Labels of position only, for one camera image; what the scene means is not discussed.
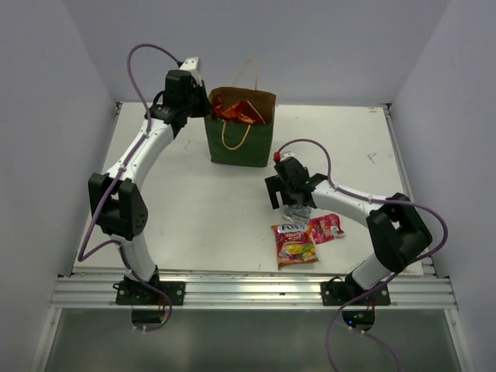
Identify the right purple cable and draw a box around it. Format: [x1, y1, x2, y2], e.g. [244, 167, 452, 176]
[277, 138, 450, 372]

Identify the red Doritos bag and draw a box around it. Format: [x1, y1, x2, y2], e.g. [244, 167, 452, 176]
[212, 95, 266, 126]

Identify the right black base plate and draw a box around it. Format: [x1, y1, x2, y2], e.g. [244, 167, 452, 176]
[320, 277, 391, 306]

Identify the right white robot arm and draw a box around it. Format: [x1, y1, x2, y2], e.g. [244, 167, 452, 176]
[265, 157, 432, 305]

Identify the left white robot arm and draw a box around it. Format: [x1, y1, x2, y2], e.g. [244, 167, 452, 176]
[88, 59, 210, 305]

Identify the silver foil packet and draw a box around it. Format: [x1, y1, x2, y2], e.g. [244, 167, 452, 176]
[282, 205, 312, 224]

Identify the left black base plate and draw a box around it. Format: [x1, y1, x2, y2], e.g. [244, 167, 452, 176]
[112, 277, 186, 306]

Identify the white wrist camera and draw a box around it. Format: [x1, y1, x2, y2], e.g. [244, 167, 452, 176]
[179, 57, 202, 86]
[273, 151, 295, 164]

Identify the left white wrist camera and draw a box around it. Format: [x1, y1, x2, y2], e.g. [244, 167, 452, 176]
[179, 57, 202, 86]

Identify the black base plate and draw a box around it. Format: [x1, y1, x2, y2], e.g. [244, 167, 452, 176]
[320, 277, 391, 306]
[112, 277, 186, 306]

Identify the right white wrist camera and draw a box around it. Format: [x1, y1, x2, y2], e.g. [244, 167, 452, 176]
[273, 151, 295, 164]

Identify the Fox's fruits candy bag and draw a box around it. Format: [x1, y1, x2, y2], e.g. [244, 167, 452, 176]
[271, 224, 319, 270]

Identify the aluminium frame rail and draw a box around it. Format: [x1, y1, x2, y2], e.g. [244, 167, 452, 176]
[50, 270, 457, 310]

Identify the purple cable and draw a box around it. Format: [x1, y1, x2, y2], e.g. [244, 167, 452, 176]
[77, 43, 184, 332]
[277, 138, 450, 372]

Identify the small pink candy bag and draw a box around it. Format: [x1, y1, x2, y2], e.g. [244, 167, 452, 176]
[308, 213, 346, 245]

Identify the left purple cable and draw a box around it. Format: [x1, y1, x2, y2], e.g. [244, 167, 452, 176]
[77, 43, 184, 332]

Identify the green paper bag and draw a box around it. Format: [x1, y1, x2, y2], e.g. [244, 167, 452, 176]
[204, 58, 277, 169]

